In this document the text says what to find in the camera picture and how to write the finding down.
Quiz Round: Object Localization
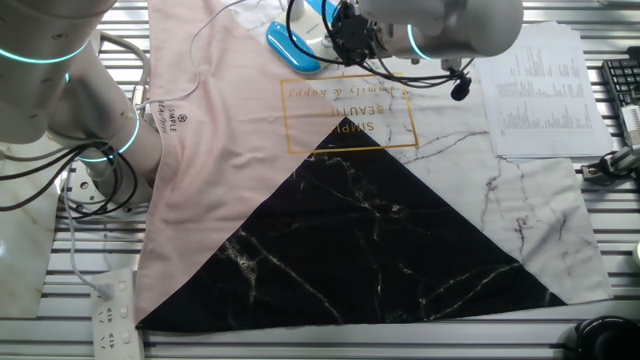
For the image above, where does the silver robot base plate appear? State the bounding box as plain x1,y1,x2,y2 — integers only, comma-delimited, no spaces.
62,159,157,221

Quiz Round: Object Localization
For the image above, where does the thin white lamp cable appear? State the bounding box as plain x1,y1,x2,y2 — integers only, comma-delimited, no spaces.
135,0,247,110

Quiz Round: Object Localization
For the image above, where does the black wrist cable bundle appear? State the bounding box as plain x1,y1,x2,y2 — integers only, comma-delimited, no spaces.
284,0,476,90

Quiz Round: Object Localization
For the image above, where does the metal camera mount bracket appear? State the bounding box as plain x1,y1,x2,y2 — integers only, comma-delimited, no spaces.
581,148,640,182

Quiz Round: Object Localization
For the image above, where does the thick grey robot cable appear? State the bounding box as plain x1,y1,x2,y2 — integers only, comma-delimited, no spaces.
94,30,152,109

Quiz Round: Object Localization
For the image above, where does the grey power strip cord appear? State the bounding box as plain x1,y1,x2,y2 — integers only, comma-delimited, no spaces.
60,169,117,302

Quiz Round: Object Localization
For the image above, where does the black round base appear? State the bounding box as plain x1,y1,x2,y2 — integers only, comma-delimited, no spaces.
563,314,640,360

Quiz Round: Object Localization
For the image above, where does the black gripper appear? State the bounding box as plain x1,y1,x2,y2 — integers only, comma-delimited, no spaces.
325,7,382,64

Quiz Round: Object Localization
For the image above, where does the black base cable bundle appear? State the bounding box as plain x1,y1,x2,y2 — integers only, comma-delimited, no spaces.
0,138,141,221

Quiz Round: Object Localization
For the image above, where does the printed table paper stack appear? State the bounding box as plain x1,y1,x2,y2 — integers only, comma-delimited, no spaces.
473,20,615,161

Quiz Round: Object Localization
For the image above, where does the white power strip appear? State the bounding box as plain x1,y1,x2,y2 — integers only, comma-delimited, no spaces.
89,268,146,360

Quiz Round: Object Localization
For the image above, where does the silver depth camera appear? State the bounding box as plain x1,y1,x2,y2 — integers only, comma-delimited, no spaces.
618,103,640,154

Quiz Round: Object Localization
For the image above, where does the blue white desk lamp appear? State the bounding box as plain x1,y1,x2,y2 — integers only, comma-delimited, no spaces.
265,0,351,76

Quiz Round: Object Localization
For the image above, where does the black cable connector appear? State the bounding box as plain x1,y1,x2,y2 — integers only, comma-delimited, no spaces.
439,57,474,102

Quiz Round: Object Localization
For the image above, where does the marble pink black tablecloth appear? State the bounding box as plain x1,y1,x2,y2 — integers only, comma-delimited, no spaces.
133,0,614,334

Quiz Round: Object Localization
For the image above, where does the black keyboard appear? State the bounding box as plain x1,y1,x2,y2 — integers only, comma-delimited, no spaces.
600,46,640,109

